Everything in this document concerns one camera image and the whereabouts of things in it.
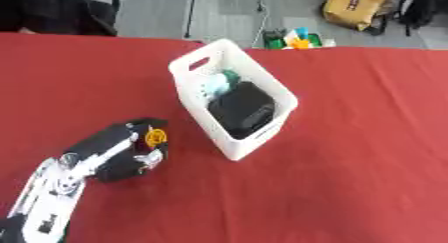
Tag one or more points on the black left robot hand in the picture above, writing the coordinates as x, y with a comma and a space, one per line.
111, 143

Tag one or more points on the yellow round toy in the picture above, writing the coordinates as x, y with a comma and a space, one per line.
156, 137

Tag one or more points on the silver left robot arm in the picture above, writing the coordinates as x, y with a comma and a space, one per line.
49, 200

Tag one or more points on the green box of toys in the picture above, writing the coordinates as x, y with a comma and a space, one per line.
291, 39

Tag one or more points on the white plastic basket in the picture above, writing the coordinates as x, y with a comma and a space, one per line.
204, 87

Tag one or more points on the black object in basket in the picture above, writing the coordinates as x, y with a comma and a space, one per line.
244, 111

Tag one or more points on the black chair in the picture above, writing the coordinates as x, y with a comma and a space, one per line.
64, 8

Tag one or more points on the black tripod stand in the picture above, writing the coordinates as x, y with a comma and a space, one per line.
192, 12

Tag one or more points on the yellow backpack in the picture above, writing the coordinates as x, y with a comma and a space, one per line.
354, 6

